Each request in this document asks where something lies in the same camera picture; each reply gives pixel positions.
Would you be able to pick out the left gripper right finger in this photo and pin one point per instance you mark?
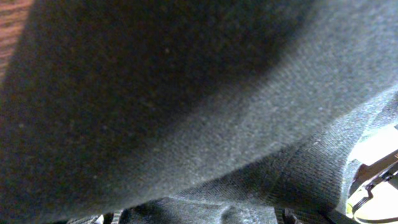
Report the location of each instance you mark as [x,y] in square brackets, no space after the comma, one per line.
[289,216]

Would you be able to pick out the black t-shirt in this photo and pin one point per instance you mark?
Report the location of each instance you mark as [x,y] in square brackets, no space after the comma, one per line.
[192,111]

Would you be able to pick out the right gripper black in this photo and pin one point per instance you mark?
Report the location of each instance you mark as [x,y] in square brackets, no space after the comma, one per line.
[368,178]

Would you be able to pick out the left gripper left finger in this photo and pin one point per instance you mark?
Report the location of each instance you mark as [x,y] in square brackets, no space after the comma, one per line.
[109,218]

